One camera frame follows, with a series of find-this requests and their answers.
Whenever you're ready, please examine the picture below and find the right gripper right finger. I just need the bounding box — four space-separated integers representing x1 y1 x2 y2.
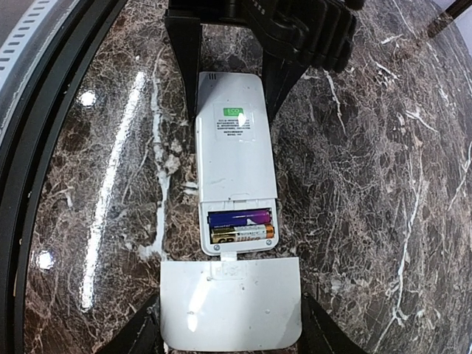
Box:
298 293 367 354

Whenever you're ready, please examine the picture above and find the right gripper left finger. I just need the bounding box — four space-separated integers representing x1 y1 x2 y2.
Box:
98 294 162 354

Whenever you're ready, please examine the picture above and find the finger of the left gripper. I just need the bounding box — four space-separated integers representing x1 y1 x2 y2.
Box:
262 50 306 122
164 10 202 119

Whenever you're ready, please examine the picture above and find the white battery cover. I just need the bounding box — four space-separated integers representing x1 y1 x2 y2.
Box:
160 257 302 352

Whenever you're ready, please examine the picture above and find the white remote control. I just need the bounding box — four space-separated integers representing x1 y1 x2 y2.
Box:
195 72 279 256

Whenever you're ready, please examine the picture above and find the copper top battery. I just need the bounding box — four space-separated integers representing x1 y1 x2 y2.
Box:
210 224 275 243

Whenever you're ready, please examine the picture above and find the purple battery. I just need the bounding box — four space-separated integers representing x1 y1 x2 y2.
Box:
207 209 271 228

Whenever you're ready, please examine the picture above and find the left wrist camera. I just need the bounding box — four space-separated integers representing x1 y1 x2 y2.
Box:
222 1 357 72

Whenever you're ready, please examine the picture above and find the black front rail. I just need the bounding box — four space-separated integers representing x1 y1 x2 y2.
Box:
1 1 125 353

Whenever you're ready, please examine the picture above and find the white slotted cable duct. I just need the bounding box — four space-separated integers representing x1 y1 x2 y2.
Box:
1 0 77 139

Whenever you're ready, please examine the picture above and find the right black frame post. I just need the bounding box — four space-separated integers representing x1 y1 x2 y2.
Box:
426 0 471 38

